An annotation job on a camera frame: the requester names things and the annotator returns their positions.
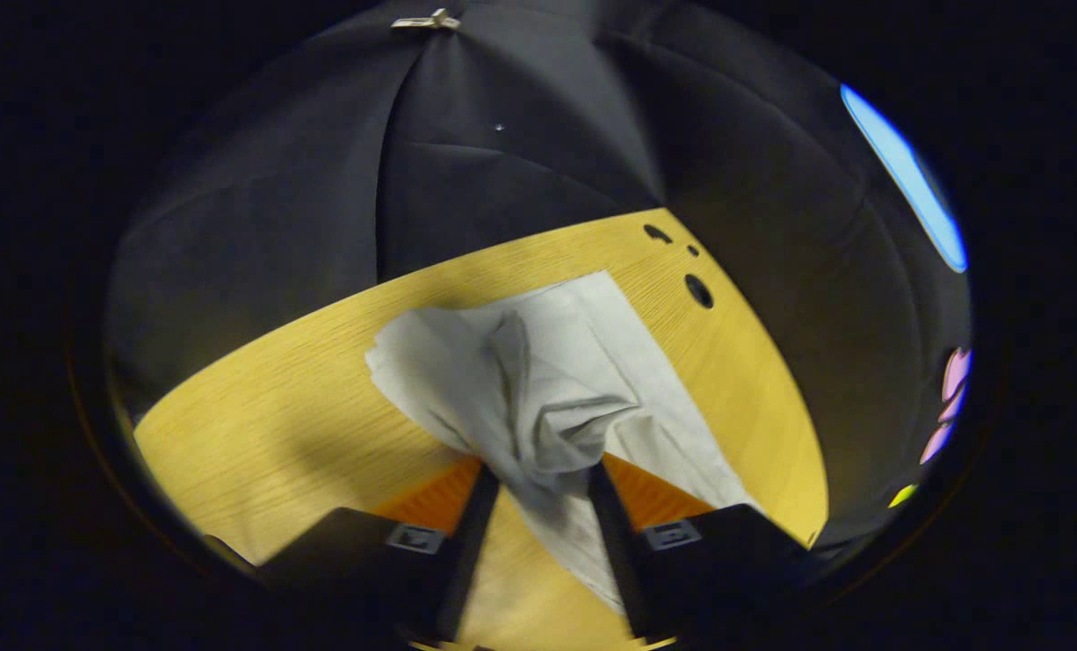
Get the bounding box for black backdrop cloth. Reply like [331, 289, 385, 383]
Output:
[104, 0, 975, 552]

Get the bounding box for white jeans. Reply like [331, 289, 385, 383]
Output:
[364, 269, 761, 616]

